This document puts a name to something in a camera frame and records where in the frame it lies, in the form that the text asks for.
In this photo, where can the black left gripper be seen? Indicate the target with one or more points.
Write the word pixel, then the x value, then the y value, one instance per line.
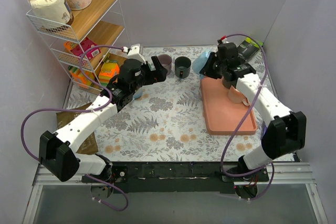
pixel 151 70

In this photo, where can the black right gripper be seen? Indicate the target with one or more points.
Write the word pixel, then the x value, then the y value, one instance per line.
pixel 213 66

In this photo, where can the purple ceramic mug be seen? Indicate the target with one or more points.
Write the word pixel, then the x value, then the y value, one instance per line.
pixel 166 62

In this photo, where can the light blue mug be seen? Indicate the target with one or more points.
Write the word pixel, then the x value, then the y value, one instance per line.
pixel 200 61

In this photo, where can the dark grey mug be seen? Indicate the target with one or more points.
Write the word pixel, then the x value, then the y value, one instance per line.
pixel 182 66

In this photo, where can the blue white gradient mug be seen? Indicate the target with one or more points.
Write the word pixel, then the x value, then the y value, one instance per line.
pixel 138 94

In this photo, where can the peach pink mug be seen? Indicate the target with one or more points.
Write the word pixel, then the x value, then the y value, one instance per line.
pixel 237 97

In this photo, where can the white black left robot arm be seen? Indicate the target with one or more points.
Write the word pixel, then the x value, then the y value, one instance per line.
pixel 58 151

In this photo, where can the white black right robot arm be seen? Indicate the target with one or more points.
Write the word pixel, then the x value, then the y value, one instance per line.
pixel 285 129

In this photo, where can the black green product box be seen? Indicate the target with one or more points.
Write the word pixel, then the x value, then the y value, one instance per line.
pixel 247 49

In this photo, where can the terracotta pink tray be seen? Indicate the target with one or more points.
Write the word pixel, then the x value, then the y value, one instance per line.
pixel 220 113

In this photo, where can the orange sponge box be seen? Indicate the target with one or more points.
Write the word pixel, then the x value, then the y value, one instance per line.
pixel 108 71

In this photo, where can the purple small packet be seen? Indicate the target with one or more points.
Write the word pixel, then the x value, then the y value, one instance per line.
pixel 263 130

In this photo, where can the orange yellow sponge pack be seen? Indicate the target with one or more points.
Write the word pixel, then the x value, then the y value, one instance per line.
pixel 79 77

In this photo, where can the pink sponge box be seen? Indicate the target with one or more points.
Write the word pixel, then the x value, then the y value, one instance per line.
pixel 86 44

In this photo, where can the brown snack bag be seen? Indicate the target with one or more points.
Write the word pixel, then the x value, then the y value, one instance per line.
pixel 73 122

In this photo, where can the beige wrapped paper roll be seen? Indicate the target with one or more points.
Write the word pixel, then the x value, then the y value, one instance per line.
pixel 52 13

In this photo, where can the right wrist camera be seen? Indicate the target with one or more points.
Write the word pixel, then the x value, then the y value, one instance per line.
pixel 222 42

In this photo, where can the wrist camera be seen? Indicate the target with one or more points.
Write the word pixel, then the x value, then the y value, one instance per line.
pixel 134 52
pixel 222 42

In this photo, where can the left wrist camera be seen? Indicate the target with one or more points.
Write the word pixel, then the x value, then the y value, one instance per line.
pixel 134 52

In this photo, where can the white wire wooden shelf rack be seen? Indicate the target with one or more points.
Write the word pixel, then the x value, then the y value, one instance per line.
pixel 102 22

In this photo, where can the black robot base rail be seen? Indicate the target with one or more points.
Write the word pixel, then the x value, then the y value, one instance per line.
pixel 145 177

